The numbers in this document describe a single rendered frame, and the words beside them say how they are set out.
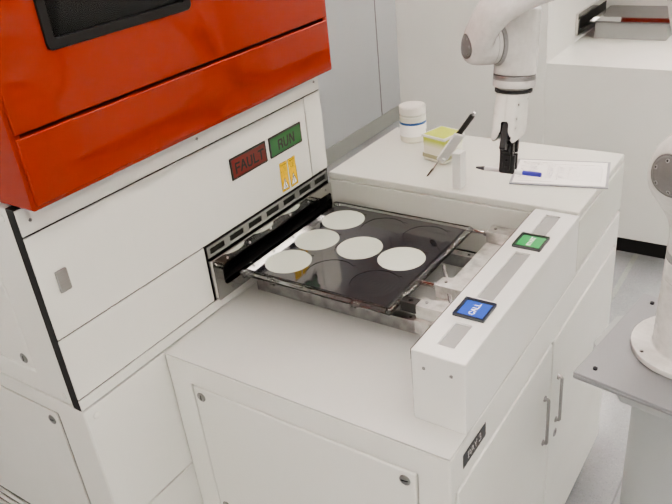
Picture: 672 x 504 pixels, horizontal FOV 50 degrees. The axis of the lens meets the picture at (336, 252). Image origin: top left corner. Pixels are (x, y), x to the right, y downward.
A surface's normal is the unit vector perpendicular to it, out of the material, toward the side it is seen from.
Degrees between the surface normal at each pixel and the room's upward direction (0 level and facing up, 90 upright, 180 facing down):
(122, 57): 90
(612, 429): 0
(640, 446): 90
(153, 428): 90
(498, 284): 0
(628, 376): 1
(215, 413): 90
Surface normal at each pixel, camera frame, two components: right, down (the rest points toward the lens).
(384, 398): -0.10, -0.87
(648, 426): -0.85, 0.32
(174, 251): 0.83, 0.19
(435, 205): -0.55, 0.44
